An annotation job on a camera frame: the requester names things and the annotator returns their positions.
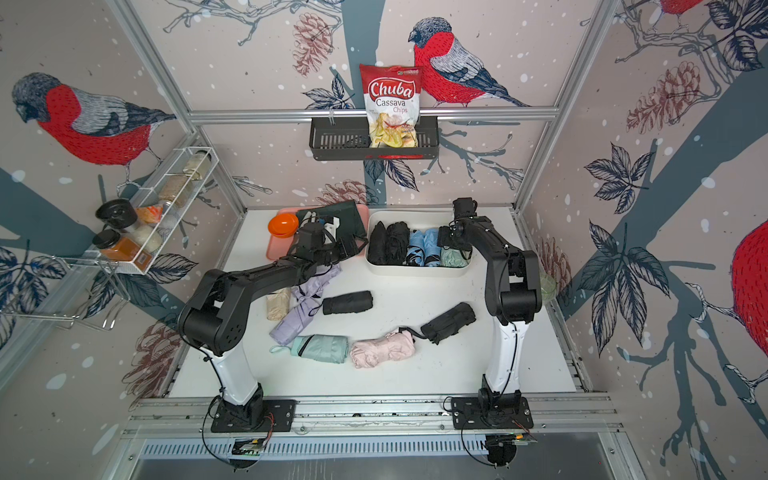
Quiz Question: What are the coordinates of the mint green strapped umbrella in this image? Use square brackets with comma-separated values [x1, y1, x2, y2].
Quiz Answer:
[269, 334, 349, 364]

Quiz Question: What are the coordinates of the lavender folded umbrella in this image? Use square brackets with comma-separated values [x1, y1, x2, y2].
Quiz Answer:
[269, 265, 341, 346]

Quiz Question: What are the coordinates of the orange spice jar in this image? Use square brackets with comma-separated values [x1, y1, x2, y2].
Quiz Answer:
[92, 229, 141, 262]

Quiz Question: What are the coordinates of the dark green cloth napkin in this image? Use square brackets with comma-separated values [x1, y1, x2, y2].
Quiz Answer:
[295, 200, 368, 241]

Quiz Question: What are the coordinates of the light blue umbrella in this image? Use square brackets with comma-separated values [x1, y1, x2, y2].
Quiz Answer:
[423, 228, 442, 267]

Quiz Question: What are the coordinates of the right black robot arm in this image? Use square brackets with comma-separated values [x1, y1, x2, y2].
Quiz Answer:
[446, 197, 543, 413]

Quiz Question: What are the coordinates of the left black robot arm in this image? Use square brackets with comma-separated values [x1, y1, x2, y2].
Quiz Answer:
[178, 220, 368, 427]

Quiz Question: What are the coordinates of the Chuba cassava chips bag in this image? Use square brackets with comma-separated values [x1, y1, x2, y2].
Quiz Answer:
[360, 65, 422, 148]

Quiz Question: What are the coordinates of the beige striped folded umbrella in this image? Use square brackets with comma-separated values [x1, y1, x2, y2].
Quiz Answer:
[266, 287, 292, 322]

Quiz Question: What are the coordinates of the black cased compact umbrella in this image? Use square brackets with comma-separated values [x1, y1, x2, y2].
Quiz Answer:
[322, 291, 373, 315]

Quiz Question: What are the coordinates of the black sleeved umbrella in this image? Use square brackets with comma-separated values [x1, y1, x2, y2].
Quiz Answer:
[398, 302, 476, 345]

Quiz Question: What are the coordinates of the green lidded glass jar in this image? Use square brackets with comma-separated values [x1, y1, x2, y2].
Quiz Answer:
[540, 272, 559, 303]

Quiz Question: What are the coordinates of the wire hook rack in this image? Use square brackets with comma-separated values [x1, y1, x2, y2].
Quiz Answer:
[1, 256, 131, 339]

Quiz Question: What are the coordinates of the blue patterned umbrella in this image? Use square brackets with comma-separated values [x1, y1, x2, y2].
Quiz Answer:
[405, 230, 425, 267]

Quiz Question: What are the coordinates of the black wall basket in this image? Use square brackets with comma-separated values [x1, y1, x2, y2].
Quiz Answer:
[308, 115, 440, 162]

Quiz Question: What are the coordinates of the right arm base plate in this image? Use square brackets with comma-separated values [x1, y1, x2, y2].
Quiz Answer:
[444, 394, 534, 430]

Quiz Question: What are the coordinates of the pink folded umbrella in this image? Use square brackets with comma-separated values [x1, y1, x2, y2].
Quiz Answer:
[349, 331, 415, 369]

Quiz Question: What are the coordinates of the pink plastic tray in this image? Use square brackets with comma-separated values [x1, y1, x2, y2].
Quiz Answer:
[266, 204, 370, 261]

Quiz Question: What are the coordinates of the black lidded spice jar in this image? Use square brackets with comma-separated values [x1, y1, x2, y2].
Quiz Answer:
[95, 198, 145, 234]

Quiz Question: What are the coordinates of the white wire spice rack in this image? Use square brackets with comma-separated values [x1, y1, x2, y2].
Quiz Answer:
[116, 146, 219, 275]

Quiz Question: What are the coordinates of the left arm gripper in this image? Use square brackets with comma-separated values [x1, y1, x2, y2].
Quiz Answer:
[313, 234, 369, 268]

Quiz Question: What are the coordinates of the cream storage box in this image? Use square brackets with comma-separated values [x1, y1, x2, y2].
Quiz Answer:
[364, 209, 475, 277]

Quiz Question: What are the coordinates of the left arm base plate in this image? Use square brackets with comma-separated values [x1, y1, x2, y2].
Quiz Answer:
[211, 399, 297, 433]

